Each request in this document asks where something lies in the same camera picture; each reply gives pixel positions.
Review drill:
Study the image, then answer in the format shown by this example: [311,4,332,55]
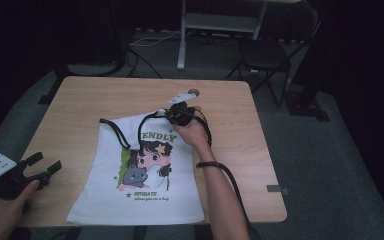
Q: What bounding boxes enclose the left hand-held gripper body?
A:
[0,153,49,201]

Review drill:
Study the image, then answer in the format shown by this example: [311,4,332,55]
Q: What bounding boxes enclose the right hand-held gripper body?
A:
[164,92,198,127]

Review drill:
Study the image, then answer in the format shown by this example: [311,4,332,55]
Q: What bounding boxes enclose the white printed tank top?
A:
[65,108,206,226]

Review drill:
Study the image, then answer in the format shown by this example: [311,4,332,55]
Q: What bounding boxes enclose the person's right hand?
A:
[173,106,211,151]

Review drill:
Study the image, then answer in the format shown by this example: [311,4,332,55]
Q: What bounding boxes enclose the person's left hand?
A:
[0,179,40,231]

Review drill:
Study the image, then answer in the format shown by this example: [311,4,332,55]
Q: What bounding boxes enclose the black table foot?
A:
[38,66,69,106]

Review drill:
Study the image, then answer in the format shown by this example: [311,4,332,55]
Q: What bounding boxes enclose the black folding chair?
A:
[226,1,322,108]

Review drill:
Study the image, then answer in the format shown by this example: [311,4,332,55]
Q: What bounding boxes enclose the grey tape strip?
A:
[266,184,290,196]

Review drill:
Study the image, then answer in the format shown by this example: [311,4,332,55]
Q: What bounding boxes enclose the black stand base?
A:
[284,89,331,123]

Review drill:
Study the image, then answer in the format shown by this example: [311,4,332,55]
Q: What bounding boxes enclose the black floor cable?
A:
[125,49,163,80]

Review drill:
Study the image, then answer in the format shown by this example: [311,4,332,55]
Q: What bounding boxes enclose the white floor cable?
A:
[129,29,185,48]

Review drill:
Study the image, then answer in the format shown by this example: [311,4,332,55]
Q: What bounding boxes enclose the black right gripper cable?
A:
[184,109,255,240]

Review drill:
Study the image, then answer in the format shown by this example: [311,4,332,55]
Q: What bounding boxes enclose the white metal desk frame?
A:
[176,0,270,71]

